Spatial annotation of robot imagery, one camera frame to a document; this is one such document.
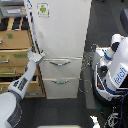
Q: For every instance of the fridge drawer handle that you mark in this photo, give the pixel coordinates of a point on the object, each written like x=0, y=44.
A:
x=60, y=63
x=60, y=81

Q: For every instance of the white fridge body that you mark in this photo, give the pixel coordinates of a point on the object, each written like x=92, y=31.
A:
x=51, y=72

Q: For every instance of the white and blue robot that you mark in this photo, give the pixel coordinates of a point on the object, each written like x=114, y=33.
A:
x=110, y=71

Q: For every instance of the wooden drawer cabinet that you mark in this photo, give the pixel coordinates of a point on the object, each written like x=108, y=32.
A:
x=15, y=41

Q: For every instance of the bottom fridge drawer handle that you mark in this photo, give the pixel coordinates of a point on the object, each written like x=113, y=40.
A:
x=60, y=81

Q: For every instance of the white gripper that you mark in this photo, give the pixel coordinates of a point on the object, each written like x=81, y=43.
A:
x=36, y=57

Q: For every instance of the green android sticker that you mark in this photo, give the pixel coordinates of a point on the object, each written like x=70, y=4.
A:
x=43, y=9

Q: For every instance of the middle fridge drawer handle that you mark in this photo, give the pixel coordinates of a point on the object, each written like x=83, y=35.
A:
x=60, y=63

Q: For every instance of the grey box on cabinet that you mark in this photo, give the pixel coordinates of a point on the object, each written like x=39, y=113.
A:
x=13, y=11

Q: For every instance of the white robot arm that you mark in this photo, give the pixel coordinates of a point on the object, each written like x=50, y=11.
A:
x=10, y=110

